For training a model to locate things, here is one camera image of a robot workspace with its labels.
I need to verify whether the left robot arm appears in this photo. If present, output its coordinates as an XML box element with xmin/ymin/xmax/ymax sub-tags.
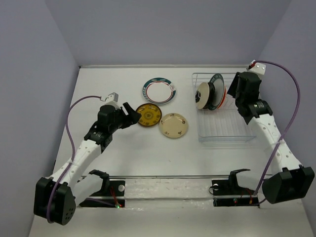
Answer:
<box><xmin>33</xmin><ymin>102</ymin><xmax>141</xmax><ymax>225</ymax></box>

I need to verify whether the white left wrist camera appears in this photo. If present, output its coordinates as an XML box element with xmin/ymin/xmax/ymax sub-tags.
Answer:
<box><xmin>105</xmin><ymin>92</ymin><xmax>119</xmax><ymax>103</ymax></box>

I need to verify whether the orange plate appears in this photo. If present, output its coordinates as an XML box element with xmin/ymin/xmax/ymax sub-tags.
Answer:
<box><xmin>217</xmin><ymin>86</ymin><xmax>227</xmax><ymax>109</ymax></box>

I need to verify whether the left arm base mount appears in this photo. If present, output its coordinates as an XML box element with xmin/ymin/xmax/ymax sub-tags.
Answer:
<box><xmin>79</xmin><ymin>169</ymin><xmax>125</xmax><ymax>208</ymax></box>

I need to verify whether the dark blue rimmed white plate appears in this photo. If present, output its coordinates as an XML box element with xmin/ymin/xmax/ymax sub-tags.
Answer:
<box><xmin>209</xmin><ymin>73</ymin><xmax>225</xmax><ymax>111</ymax></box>

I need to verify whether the yellow brown patterned plate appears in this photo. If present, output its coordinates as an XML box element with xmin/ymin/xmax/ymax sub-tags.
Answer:
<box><xmin>136</xmin><ymin>103</ymin><xmax>162</xmax><ymax>127</ymax></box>

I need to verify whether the green red rimmed white plate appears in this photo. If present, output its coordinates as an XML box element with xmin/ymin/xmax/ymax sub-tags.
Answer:
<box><xmin>142</xmin><ymin>78</ymin><xmax>177</xmax><ymax>105</ymax></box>

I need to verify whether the cream plate with small prints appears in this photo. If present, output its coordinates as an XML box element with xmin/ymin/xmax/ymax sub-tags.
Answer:
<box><xmin>159</xmin><ymin>113</ymin><xmax>189</xmax><ymax>139</ymax></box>

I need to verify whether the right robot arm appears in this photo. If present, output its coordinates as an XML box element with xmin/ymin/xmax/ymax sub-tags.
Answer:
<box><xmin>227</xmin><ymin>72</ymin><xmax>315</xmax><ymax>204</ymax></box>

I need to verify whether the cream plate with black patch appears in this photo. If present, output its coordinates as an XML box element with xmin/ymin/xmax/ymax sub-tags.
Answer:
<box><xmin>195</xmin><ymin>82</ymin><xmax>210</xmax><ymax>110</ymax></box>

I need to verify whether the white wire dish rack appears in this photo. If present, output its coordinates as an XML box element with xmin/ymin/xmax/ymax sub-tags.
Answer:
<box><xmin>191</xmin><ymin>72</ymin><xmax>262</xmax><ymax>145</ymax></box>

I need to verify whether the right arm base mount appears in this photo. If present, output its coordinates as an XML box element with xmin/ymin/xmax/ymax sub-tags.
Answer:
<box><xmin>208</xmin><ymin>169</ymin><xmax>260</xmax><ymax>207</ymax></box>

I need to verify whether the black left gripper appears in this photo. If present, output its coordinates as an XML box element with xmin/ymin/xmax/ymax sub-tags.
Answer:
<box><xmin>109</xmin><ymin>102</ymin><xmax>141</xmax><ymax>133</ymax></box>

